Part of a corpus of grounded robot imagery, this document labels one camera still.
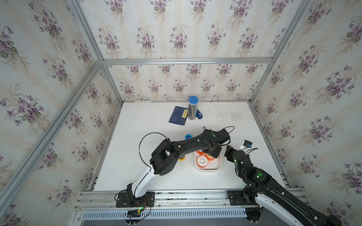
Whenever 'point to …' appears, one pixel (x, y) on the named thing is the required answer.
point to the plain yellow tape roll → (181, 159)
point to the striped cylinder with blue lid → (193, 107)
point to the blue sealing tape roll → (187, 136)
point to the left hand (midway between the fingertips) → (215, 154)
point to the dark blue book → (179, 116)
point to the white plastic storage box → (215, 165)
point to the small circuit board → (135, 213)
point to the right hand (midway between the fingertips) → (233, 148)
